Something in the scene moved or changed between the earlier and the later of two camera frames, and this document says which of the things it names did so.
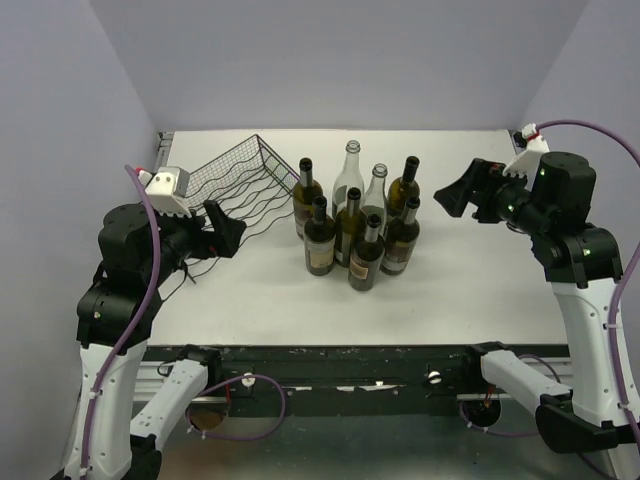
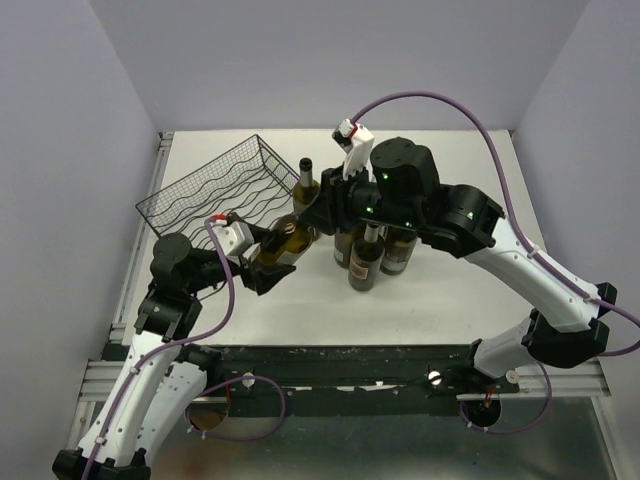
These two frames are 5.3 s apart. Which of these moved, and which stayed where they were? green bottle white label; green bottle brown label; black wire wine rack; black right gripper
Moved: green bottle white label; black right gripper
Stayed: green bottle brown label; black wire wine rack
